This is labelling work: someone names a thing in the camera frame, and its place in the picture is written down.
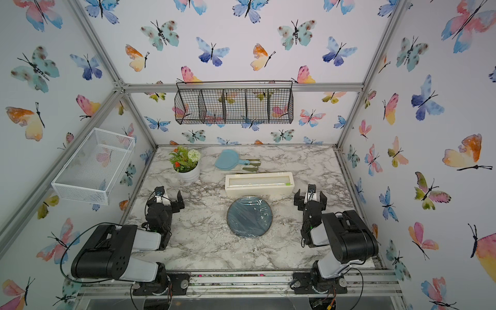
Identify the potted flower plant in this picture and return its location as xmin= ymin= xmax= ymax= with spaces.
xmin=169 ymin=146 xmax=202 ymax=183

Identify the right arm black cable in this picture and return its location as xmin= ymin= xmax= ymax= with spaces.
xmin=300 ymin=216 xmax=371 ymax=307

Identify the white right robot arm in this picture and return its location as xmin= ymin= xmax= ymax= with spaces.
xmin=294 ymin=184 xmax=379 ymax=280

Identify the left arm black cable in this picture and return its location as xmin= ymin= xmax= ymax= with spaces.
xmin=59 ymin=193 xmax=164 ymax=285

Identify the cream plastic wrap dispenser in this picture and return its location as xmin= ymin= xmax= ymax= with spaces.
xmin=225 ymin=173 xmax=295 ymax=198

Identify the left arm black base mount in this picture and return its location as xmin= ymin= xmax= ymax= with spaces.
xmin=131 ymin=273 xmax=191 ymax=297

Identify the dark teal round plate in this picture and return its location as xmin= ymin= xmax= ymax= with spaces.
xmin=226 ymin=195 xmax=274 ymax=239

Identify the light blue plastic pan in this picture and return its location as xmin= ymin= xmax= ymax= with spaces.
xmin=214 ymin=149 xmax=250 ymax=171

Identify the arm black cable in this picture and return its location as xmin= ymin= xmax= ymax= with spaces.
xmin=59 ymin=193 xmax=164 ymax=285
xmin=300 ymin=216 xmax=371 ymax=307

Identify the clear plastic wrap sheet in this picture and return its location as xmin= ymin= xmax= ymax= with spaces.
xmin=223 ymin=193 xmax=276 ymax=240

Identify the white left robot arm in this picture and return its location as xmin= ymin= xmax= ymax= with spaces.
xmin=71 ymin=186 xmax=185 ymax=283

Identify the white mesh wall basket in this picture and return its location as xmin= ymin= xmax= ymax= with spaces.
xmin=51 ymin=128 xmax=136 ymax=205

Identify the black wire wall basket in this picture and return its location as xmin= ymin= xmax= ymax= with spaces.
xmin=173 ymin=80 xmax=294 ymax=125

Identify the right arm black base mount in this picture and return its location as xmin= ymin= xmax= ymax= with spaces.
xmin=289 ymin=272 xmax=347 ymax=295

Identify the aluminium front rail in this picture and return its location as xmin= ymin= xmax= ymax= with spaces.
xmin=76 ymin=269 xmax=403 ymax=301

